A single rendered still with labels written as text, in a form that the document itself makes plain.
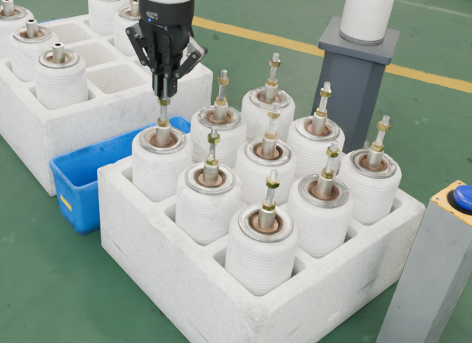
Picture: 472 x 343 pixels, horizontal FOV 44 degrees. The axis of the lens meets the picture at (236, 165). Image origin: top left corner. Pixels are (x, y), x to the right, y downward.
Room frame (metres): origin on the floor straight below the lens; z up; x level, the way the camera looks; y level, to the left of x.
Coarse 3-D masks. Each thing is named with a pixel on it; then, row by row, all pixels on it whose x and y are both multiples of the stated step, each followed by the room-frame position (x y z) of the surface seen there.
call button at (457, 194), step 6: (462, 186) 0.63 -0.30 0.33; (468, 186) 0.63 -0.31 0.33; (456, 192) 0.61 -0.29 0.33; (462, 192) 0.61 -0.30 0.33; (468, 192) 0.62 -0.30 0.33; (456, 198) 0.61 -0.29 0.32; (462, 198) 0.60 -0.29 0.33; (468, 198) 0.60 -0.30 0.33; (462, 204) 0.60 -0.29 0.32; (468, 204) 0.59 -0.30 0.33
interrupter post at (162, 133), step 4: (156, 124) 0.76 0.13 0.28; (156, 128) 0.76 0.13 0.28; (160, 128) 0.75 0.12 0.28; (164, 128) 0.75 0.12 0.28; (168, 128) 0.76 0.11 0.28; (156, 132) 0.76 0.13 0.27; (160, 132) 0.75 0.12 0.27; (164, 132) 0.75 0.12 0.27; (168, 132) 0.76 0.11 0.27; (156, 136) 0.76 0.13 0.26; (160, 136) 0.75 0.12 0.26; (164, 136) 0.75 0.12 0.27; (168, 136) 0.76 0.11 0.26; (156, 140) 0.76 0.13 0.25; (160, 140) 0.75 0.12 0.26; (164, 140) 0.75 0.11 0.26; (168, 140) 0.76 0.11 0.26
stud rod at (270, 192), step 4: (272, 172) 0.59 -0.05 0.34; (276, 172) 0.59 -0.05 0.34; (272, 176) 0.59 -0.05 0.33; (276, 176) 0.59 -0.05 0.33; (272, 180) 0.59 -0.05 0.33; (276, 180) 0.59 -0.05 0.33; (268, 188) 0.59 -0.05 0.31; (272, 188) 0.59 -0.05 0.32; (268, 192) 0.59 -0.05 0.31; (272, 192) 0.59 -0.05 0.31; (268, 196) 0.59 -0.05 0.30; (272, 196) 0.59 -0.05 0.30; (268, 200) 0.59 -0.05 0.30; (272, 200) 0.59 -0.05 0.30; (268, 204) 0.59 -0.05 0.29
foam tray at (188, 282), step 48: (144, 240) 0.66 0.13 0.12; (192, 240) 0.62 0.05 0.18; (384, 240) 0.69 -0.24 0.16; (144, 288) 0.66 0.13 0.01; (192, 288) 0.58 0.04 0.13; (240, 288) 0.54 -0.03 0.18; (288, 288) 0.55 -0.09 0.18; (336, 288) 0.61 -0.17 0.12; (384, 288) 0.73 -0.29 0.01; (192, 336) 0.57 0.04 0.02; (240, 336) 0.50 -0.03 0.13; (288, 336) 0.54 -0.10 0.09
